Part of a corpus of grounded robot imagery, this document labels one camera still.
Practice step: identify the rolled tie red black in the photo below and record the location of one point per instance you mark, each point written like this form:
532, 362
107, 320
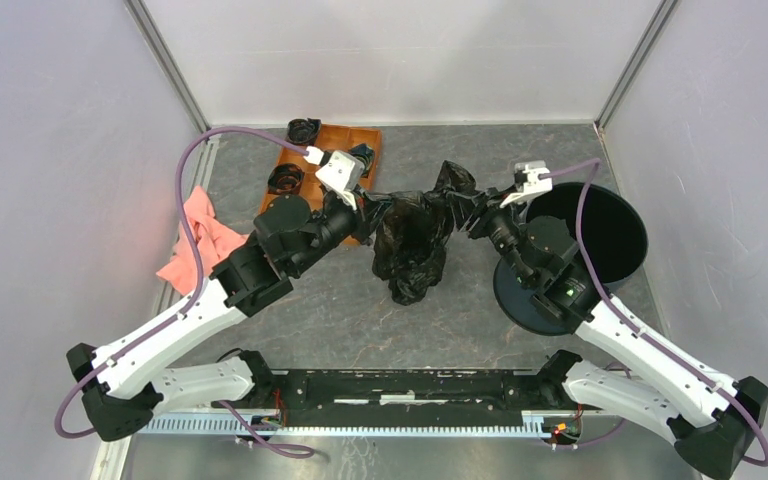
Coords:
285, 178

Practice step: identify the orange compartment tray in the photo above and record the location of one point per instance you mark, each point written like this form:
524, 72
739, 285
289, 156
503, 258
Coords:
331, 138

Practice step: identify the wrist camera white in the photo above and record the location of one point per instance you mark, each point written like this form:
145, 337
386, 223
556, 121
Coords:
531, 180
337, 171

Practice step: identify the black trash bag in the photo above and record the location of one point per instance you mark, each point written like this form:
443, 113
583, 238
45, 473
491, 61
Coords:
411, 229

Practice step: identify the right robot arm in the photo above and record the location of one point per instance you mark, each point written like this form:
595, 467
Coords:
559, 255

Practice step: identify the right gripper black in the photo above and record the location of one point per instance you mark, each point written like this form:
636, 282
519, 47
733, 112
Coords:
490, 210

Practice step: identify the aluminium frame post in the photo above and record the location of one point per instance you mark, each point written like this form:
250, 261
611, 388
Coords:
653, 30
151, 33

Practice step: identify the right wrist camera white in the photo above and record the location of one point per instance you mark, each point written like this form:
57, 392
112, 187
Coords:
531, 180

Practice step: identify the aluminium frame post right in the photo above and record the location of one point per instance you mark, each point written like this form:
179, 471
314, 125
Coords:
653, 30

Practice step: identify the dark blue trash bin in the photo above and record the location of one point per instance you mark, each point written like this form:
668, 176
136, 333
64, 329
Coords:
615, 238

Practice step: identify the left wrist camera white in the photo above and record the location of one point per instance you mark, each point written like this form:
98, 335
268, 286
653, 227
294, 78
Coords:
337, 171

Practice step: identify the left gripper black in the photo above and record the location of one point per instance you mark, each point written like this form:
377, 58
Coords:
360, 232

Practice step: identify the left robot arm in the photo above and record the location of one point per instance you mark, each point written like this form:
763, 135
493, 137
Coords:
124, 384

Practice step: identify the aluminium frame post left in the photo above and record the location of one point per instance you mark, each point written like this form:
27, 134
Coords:
151, 33

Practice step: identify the rolled tie blue yellow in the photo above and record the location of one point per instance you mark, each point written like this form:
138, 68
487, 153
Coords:
366, 155

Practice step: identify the pink cloth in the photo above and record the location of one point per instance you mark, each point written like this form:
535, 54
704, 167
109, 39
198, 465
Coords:
203, 236

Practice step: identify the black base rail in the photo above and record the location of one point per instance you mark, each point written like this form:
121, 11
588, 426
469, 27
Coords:
404, 398

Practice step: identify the rolled tie dark far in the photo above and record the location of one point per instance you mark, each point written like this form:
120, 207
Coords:
303, 131

